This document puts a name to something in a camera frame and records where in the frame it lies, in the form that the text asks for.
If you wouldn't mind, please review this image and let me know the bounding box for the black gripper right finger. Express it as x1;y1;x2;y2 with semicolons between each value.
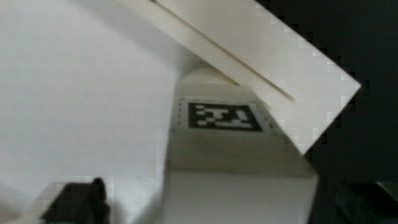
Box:
334;181;398;224

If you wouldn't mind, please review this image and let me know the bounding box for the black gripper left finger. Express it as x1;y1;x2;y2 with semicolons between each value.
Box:
41;178;110;224

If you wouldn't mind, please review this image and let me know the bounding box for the white leg with tag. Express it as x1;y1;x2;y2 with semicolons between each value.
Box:
162;68;318;224

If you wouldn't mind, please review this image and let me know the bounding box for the white square tabletop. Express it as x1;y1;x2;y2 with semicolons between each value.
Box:
0;0;361;224

